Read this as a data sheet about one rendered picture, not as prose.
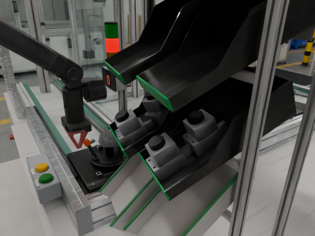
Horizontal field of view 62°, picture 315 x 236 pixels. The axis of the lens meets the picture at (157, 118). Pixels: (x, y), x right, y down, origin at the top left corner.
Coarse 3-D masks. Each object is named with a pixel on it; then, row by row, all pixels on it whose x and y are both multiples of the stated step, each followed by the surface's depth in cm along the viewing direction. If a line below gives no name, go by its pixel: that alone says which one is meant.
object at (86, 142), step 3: (87, 138) 86; (84, 141) 85; (87, 141) 85; (90, 141) 86; (93, 141) 86; (84, 144) 85; (87, 144) 85; (90, 144) 86; (90, 147) 86; (90, 150) 87; (93, 150) 87; (93, 153) 88; (93, 156) 88; (96, 156) 89
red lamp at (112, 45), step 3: (105, 39) 97; (108, 39) 96; (111, 39) 96; (114, 39) 96; (117, 39) 97; (105, 42) 97; (108, 42) 96; (111, 42) 96; (114, 42) 96; (117, 42) 97; (105, 45) 98; (108, 45) 97; (111, 45) 96; (114, 45) 97; (117, 45) 98; (108, 48) 97; (111, 48) 97; (114, 48) 97; (117, 48) 98; (108, 51) 98; (111, 51) 97; (114, 51) 97; (117, 51) 98
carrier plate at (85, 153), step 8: (72, 152) 97; (80, 152) 97; (88, 152) 98; (72, 160) 93; (80, 160) 93; (88, 160) 93; (80, 168) 88; (88, 168) 88; (80, 176) 85; (88, 176) 84; (96, 176) 84; (104, 176) 85; (88, 184) 81; (96, 184) 81
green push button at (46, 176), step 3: (45, 174) 85; (48, 174) 85; (51, 174) 85; (39, 177) 84; (42, 177) 83; (45, 177) 83; (48, 177) 83; (51, 177) 84; (39, 180) 83; (42, 180) 82; (45, 180) 82; (48, 180) 83; (51, 180) 83
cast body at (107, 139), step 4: (104, 128) 90; (108, 128) 88; (104, 132) 90; (108, 132) 87; (100, 136) 89; (104, 136) 89; (108, 136) 87; (112, 136) 88; (100, 140) 89; (104, 140) 87; (108, 140) 88; (112, 140) 88; (116, 140) 89; (100, 144) 89; (104, 144) 87; (108, 144) 88; (112, 144) 89; (116, 144) 90
